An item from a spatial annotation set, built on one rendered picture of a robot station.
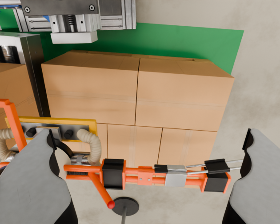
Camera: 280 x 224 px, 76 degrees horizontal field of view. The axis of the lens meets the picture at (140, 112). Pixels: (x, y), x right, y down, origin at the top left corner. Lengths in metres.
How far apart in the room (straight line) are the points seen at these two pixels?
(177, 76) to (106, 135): 0.66
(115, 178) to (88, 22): 0.53
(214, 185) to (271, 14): 1.51
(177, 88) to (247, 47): 0.87
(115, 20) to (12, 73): 0.73
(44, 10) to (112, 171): 0.54
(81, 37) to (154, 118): 0.78
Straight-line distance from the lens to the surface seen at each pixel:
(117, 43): 1.66
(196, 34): 1.69
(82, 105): 1.28
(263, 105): 2.15
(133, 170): 0.64
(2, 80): 1.14
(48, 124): 0.75
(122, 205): 2.83
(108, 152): 1.46
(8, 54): 1.38
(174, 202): 2.83
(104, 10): 1.45
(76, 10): 0.63
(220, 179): 0.69
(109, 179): 0.67
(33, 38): 1.34
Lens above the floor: 1.63
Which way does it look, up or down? 62 degrees down
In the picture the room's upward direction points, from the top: 176 degrees counter-clockwise
